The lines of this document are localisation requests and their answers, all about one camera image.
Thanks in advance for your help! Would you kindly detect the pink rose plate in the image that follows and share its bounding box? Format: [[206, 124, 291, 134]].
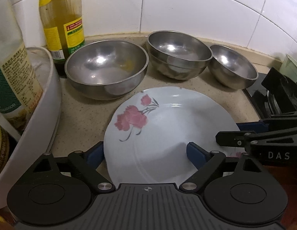
[[104, 87, 244, 185]]

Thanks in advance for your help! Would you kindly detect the steel bowl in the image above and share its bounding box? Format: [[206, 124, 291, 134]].
[[208, 44, 259, 90], [65, 40, 149, 100], [146, 30, 213, 81]]

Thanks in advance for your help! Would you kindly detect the red cloth mat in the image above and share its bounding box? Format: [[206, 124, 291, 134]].
[[267, 166, 297, 229]]

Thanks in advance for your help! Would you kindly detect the black gas stove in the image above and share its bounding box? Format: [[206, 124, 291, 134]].
[[243, 68, 297, 119]]

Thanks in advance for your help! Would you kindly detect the green plastic container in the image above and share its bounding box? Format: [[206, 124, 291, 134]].
[[279, 54, 297, 84]]

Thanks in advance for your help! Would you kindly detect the yellow label vinegar bottle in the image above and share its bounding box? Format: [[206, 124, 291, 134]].
[[0, 126, 10, 173]]

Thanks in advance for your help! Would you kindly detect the clear white label bottle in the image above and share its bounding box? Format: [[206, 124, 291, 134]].
[[0, 0, 43, 134]]

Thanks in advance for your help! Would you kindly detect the white rotating condiment tray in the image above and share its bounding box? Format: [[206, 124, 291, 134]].
[[0, 47, 62, 209]]

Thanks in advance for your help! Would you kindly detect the yellow green label bottle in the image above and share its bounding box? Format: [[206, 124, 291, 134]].
[[39, 0, 85, 77]]

